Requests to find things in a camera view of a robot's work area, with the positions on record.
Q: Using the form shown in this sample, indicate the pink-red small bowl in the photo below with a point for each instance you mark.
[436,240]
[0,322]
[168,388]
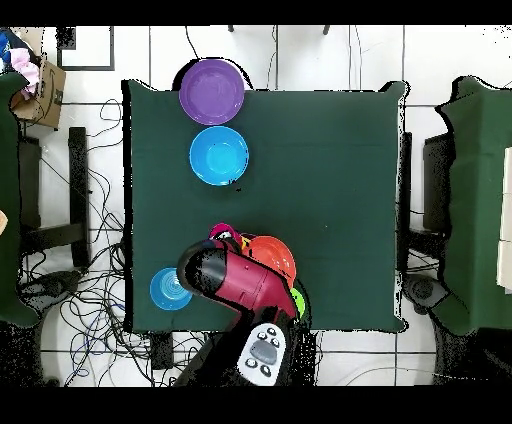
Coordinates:
[219,228]

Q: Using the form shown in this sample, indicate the orange large bowl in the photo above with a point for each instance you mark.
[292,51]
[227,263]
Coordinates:
[276,256]

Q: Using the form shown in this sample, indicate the blue large bowl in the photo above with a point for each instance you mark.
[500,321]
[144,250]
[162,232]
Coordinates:
[218,156]

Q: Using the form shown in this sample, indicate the purple large bowl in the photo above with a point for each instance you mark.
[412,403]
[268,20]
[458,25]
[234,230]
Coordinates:
[212,92]

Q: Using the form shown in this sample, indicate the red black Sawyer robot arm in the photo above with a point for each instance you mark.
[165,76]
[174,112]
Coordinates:
[248,284]

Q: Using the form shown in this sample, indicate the blue small bowl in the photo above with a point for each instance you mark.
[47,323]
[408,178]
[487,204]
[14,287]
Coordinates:
[164,290]

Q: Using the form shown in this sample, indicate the green small bowl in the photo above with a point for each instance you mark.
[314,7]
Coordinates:
[299,302]

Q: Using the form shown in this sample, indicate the black power strip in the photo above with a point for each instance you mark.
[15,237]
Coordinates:
[162,352]

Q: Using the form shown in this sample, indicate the dark green tablecloth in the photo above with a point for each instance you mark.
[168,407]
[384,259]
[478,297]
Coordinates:
[320,128]

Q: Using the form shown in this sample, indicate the black metal stand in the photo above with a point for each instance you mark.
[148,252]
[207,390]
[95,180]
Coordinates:
[78,192]

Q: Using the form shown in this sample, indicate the black chair base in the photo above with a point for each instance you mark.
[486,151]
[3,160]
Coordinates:
[52,286]
[424,290]

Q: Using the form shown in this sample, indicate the black cabinet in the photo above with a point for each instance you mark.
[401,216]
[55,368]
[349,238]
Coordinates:
[436,180]

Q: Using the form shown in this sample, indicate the person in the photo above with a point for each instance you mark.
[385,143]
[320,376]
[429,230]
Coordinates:
[2,222]

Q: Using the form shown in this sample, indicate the cardboard box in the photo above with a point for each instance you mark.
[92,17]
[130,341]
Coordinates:
[48,96]

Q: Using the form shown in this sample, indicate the green cloth covered table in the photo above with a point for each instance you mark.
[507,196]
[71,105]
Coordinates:
[8,160]
[476,200]

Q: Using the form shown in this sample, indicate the pink cloth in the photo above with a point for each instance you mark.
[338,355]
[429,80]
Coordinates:
[24,66]

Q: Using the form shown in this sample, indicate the blue item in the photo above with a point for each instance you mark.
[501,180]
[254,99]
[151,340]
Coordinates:
[4,48]

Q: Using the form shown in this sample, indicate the black square frame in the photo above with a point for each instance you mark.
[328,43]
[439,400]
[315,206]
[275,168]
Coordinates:
[86,68]

